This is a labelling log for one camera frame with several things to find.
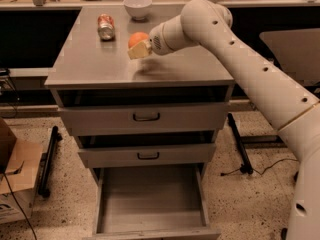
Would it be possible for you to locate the black stand leg left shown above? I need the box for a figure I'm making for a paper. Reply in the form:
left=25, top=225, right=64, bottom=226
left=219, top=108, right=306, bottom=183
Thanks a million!
left=38, top=126, right=62, bottom=198

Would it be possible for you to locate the orange fruit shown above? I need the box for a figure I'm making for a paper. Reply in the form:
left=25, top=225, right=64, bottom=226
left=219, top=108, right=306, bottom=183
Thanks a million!
left=128, top=32, right=149, bottom=48

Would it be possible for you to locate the cardboard box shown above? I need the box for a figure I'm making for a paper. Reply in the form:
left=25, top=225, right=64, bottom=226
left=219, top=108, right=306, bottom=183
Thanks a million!
left=0, top=119, right=42, bottom=224

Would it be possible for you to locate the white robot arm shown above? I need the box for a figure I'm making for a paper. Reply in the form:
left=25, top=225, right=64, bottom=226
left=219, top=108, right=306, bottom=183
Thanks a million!
left=128, top=0, right=320, bottom=240

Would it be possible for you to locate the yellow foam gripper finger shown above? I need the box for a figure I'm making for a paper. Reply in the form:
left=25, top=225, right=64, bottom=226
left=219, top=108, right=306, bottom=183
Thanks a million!
left=128, top=39, right=152, bottom=60

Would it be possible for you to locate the grey drawer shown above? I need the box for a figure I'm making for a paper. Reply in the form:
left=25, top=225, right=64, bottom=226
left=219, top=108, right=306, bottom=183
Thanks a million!
left=83, top=164, right=220, bottom=240
left=78, top=143, right=216, bottom=168
left=59, top=103, right=227, bottom=136

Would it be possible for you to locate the grey top drawer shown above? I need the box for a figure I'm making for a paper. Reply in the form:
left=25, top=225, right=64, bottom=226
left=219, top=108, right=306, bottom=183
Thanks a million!
left=59, top=103, right=227, bottom=136

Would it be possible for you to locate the red soda can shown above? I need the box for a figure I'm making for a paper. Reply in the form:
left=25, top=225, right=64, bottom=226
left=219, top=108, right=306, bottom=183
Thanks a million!
left=97, top=14, right=115, bottom=41

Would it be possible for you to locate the black stand leg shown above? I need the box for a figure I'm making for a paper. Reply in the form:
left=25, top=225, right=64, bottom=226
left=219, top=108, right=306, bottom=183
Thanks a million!
left=227, top=113, right=253, bottom=175
left=38, top=126, right=62, bottom=198

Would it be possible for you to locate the grey middle drawer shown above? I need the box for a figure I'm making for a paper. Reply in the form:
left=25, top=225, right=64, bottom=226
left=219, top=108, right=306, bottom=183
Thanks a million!
left=78, top=143, right=216, bottom=168

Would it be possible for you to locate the black cable left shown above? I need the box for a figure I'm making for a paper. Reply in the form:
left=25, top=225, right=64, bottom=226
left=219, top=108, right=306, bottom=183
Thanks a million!
left=1, top=172, right=38, bottom=240

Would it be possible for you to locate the grey drawer cabinet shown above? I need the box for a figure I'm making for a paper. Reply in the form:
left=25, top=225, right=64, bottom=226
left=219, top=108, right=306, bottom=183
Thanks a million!
left=44, top=4, right=236, bottom=240

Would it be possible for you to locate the black stand leg right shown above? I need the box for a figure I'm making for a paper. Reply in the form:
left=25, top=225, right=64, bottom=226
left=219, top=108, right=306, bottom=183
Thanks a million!
left=227, top=113, right=253, bottom=175

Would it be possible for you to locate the grey bottom drawer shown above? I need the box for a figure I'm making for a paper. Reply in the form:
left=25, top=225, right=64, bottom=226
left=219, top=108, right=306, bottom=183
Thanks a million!
left=83, top=164, right=220, bottom=240

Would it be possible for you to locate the dark side table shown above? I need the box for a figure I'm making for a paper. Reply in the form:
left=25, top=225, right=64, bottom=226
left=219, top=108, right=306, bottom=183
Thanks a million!
left=239, top=29, right=319, bottom=144

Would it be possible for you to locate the black floor cable right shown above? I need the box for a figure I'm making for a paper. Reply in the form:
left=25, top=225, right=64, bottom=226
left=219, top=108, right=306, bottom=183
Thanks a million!
left=219, top=157, right=299, bottom=177

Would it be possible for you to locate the white ceramic bowl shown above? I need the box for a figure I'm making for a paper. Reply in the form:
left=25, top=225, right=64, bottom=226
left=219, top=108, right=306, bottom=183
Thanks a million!
left=123, top=0, right=152, bottom=21

